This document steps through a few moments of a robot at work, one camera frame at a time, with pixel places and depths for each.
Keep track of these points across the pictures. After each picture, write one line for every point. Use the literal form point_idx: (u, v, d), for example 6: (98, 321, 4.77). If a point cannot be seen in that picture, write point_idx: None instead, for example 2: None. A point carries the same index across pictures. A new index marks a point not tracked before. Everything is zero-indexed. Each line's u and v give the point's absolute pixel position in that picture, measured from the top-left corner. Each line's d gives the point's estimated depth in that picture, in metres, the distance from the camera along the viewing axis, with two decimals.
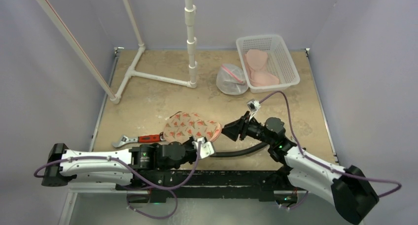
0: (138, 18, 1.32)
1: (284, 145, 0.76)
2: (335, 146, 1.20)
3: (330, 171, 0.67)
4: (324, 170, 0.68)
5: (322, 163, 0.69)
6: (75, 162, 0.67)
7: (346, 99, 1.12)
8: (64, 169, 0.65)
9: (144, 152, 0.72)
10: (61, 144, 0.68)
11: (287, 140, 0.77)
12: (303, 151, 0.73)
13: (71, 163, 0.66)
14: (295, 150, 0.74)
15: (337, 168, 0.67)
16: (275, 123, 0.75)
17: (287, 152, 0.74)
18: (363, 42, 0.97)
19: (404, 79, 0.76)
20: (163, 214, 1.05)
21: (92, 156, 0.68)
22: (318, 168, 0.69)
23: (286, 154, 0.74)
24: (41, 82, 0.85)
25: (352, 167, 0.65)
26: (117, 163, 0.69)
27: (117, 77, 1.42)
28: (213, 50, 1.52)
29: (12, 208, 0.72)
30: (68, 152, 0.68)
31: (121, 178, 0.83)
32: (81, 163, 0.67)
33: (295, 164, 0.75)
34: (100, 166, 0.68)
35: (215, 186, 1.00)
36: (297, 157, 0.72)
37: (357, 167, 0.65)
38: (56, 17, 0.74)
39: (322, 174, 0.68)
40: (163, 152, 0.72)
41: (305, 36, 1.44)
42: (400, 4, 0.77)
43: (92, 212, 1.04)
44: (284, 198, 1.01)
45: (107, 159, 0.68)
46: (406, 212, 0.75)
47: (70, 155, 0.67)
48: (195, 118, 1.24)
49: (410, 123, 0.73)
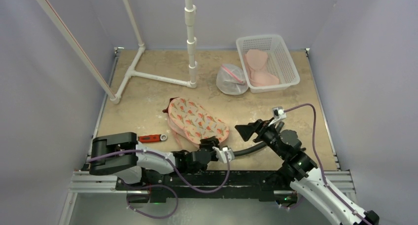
0: (138, 17, 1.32)
1: (301, 160, 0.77)
2: (335, 146, 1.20)
3: (352, 212, 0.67)
4: (345, 209, 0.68)
5: (345, 202, 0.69)
6: (144, 154, 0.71)
7: (346, 99, 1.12)
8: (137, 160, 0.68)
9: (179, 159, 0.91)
10: (134, 133, 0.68)
11: (303, 153, 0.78)
12: (326, 179, 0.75)
13: (143, 155, 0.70)
14: (317, 174, 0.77)
15: (361, 212, 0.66)
16: (291, 136, 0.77)
17: (308, 174, 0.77)
18: (363, 43, 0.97)
19: (404, 80, 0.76)
20: (163, 214, 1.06)
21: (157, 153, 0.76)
22: (340, 205, 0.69)
23: (307, 176, 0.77)
24: (41, 83, 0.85)
25: (372, 212, 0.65)
26: (168, 163, 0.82)
27: (117, 77, 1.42)
28: (213, 50, 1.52)
29: (12, 208, 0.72)
30: (138, 144, 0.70)
31: (137, 174, 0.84)
32: (149, 157, 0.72)
33: (312, 187, 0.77)
34: (160, 164, 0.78)
35: (215, 186, 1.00)
36: (319, 183, 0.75)
37: (376, 213, 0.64)
38: (56, 17, 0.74)
39: (342, 212, 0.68)
40: (194, 157, 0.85)
41: (306, 36, 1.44)
42: (400, 4, 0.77)
43: (92, 213, 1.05)
44: (284, 198, 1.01)
45: (165, 159, 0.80)
46: (405, 212, 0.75)
47: (141, 147, 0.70)
48: (204, 112, 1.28)
49: (409, 124, 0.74)
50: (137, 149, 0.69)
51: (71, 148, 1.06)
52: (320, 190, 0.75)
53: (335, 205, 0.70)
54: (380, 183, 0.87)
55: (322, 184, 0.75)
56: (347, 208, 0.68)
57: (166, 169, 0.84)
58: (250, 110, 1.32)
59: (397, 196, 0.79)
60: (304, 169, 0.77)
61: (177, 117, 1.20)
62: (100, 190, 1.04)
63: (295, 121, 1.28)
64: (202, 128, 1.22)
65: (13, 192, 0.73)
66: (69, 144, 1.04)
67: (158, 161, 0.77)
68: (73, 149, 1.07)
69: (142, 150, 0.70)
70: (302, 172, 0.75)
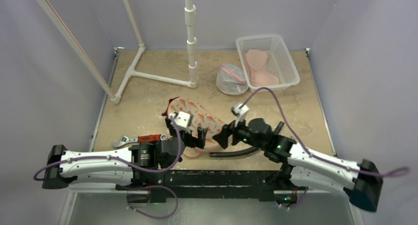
0: (138, 18, 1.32)
1: (280, 143, 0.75)
2: (335, 146, 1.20)
3: (347, 170, 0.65)
4: (339, 170, 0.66)
5: (336, 163, 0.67)
6: (74, 163, 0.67)
7: (346, 99, 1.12)
8: (64, 171, 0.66)
9: (144, 150, 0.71)
10: (60, 145, 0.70)
11: (280, 137, 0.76)
12: (308, 150, 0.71)
13: (70, 164, 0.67)
14: (297, 148, 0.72)
15: (353, 166, 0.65)
16: (258, 124, 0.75)
17: (290, 152, 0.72)
18: (363, 43, 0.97)
19: (404, 80, 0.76)
20: (163, 214, 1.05)
21: (93, 156, 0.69)
22: (332, 168, 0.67)
23: (290, 155, 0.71)
24: (41, 83, 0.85)
25: (364, 162, 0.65)
26: (117, 161, 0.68)
27: (117, 77, 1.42)
28: (213, 50, 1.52)
29: (12, 208, 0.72)
30: (67, 153, 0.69)
31: (121, 178, 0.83)
32: (81, 164, 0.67)
33: (300, 164, 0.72)
34: (103, 166, 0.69)
35: (215, 186, 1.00)
36: (304, 157, 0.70)
37: (367, 161, 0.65)
38: (56, 17, 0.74)
39: (338, 174, 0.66)
40: (162, 148, 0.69)
41: (306, 36, 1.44)
42: (399, 4, 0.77)
43: (92, 213, 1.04)
44: (284, 198, 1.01)
45: (108, 158, 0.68)
46: (406, 211, 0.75)
47: (71, 156, 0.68)
48: (203, 112, 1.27)
49: (409, 123, 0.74)
50: (62, 159, 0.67)
51: (71, 148, 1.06)
52: (309, 163, 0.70)
53: (329, 170, 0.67)
54: (381, 183, 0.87)
55: (306, 156, 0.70)
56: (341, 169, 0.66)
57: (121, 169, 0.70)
58: (250, 110, 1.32)
59: (398, 195, 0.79)
60: (285, 150, 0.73)
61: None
62: (100, 190, 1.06)
63: (295, 121, 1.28)
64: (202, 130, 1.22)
65: (13, 192, 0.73)
66: (68, 144, 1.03)
67: (97, 163, 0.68)
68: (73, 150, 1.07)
69: (66, 160, 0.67)
70: (285, 153, 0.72)
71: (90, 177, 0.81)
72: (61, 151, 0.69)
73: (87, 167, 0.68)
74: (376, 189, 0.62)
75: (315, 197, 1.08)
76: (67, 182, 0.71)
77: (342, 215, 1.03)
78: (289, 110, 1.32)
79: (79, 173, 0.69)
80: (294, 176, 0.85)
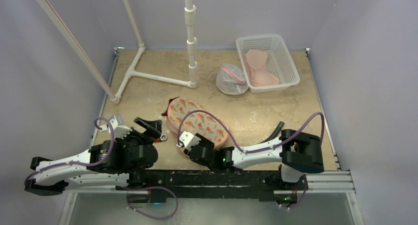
0: (138, 17, 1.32)
1: (225, 156, 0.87)
2: (336, 146, 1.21)
3: (273, 149, 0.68)
4: (269, 152, 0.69)
5: (262, 148, 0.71)
6: (44, 172, 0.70)
7: (346, 99, 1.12)
8: (37, 180, 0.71)
9: (103, 148, 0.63)
10: (35, 157, 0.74)
11: (224, 150, 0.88)
12: (243, 148, 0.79)
13: (42, 174, 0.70)
14: (236, 154, 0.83)
15: (277, 143, 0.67)
16: (197, 152, 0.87)
17: (232, 160, 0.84)
18: (363, 43, 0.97)
19: (404, 80, 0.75)
20: (163, 214, 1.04)
21: (59, 164, 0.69)
22: (263, 152, 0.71)
23: (233, 163, 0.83)
24: (41, 82, 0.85)
25: (283, 132, 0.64)
26: (78, 166, 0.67)
27: (117, 77, 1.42)
28: (213, 50, 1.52)
29: (11, 208, 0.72)
30: (41, 164, 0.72)
31: (117, 180, 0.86)
32: (49, 173, 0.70)
33: (246, 164, 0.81)
34: (70, 171, 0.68)
35: (215, 186, 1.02)
36: (242, 157, 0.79)
37: (285, 130, 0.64)
38: (56, 16, 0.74)
39: (269, 156, 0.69)
40: (141, 152, 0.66)
41: (306, 36, 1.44)
42: (400, 4, 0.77)
43: (91, 213, 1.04)
44: (284, 198, 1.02)
45: (68, 163, 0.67)
46: (407, 211, 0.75)
47: (42, 166, 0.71)
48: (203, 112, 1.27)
49: (409, 124, 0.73)
50: (36, 170, 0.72)
51: (71, 148, 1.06)
52: (248, 159, 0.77)
53: (262, 156, 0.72)
54: (381, 183, 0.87)
55: (244, 154, 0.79)
56: (269, 149, 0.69)
57: (89, 172, 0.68)
58: (250, 110, 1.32)
59: (399, 195, 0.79)
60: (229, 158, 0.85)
61: (174, 117, 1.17)
62: (100, 190, 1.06)
63: (295, 121, 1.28)
64: (202, 130, 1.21)
65: (13, 192, 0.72)
66: (68, 144, 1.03)
67: (65, 170, 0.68)
68: (73, 150, 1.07)
69: (38, 171, 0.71)
70: (230, 162, 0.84)
71: (82, 181, 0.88)
72: (36, 162, 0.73)
73: (56, 175, 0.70)
74: (310, 149, 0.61)
75: (315, 196, 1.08)
76: (53, 189, 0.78)
77: (343, 216, 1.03)
78: (289, 110, 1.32)
79: (55, 179, 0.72)
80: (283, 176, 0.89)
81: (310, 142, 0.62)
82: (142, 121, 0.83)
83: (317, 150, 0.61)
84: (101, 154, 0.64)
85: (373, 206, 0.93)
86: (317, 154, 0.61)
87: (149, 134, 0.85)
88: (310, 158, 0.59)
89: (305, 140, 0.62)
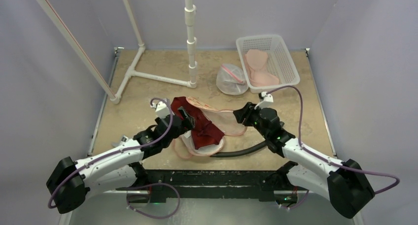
0: (138, 17, 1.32)
1: (282, 136, 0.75)
2: (336, 146, 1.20)
3: (328, 164, 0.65)
4: (321, 163, 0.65)
5: (320, 156, 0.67)
6: (92, 166, 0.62)
7: (346, 99, 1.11)
8: (86, 176, 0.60)
9: (146, 135, 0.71)
10: (67, 157, 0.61)
11: (284, 131, 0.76)
12: (301, 144, 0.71)
13: (89, 168, 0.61)
14: (293, 142, 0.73)
15: (336, 162, 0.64)
16: (269, 112, 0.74)
17: (285, 143, 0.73)
18: (363, 43, 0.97)
19: (404, 80, 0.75)
20: (163, 214, 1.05)
21: (106, 154, 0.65)
22: (316, 160, 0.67)
23: (284, 145, 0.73)
24: (40, 82, 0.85)
25: (351, 161, 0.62)
26: (130, 151, 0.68)
27: (117, 77, 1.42)
28: (213, 50, 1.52)
29: (11, 209, 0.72)
30: (80, 161, 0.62)
31: (127, 176, 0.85)
32: (99, 165, 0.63)
33: (293, 156, 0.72)
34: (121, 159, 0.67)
35: (215, 186, 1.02)
36: (296, 148, 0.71)
37: (355, 161, 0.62)
38: (55, 16, 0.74)
39: (319, 166, 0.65)
40: (166, 122, 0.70)
41: (306, 36, 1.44)
42: (400, 3, 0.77)
43: (92, 213, 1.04)
44: (284, 198, 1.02)
45: (121, 151, 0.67)
46: (407, 212, 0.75)
47: (85, 161, 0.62)
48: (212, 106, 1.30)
49: (410, 123, 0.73)
50: (81, 166, 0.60)
51: (71, 148, 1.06)
52: (298, 155, 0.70)
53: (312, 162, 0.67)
54: (380, 183, 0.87)
55: (298, 148, 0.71)
56: (324, 162, 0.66)
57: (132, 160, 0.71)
58: None
59: (400, 196, 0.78)
60: (283, 140, 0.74)
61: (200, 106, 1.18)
62: None
63: (295, 121, 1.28)
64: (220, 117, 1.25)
65: (13, 193, 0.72)
66: (68, 144, 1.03)
67: (114, 160, 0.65)
68: (72, 150, 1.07)
69: (85, 166, 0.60)
70: (281, 144, 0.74)
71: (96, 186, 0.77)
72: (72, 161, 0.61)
73: (105, 167, 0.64)
74: (357, 193, 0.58)
75: (315, 196, 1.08)
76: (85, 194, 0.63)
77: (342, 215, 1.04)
78: (289, 110, 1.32)
79: (95, 177, 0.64)
80: (292, 173, 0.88)
81: (364, 190, 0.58)
82: (184, 111, 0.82)
83: (363, 199, 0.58)
84: (145, 139, 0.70)
85: (374, 206, 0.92)
86: (359, 203, 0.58)
87: (184, 124, 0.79)
88: (351, 200, 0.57)
89: (362, 184, 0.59)
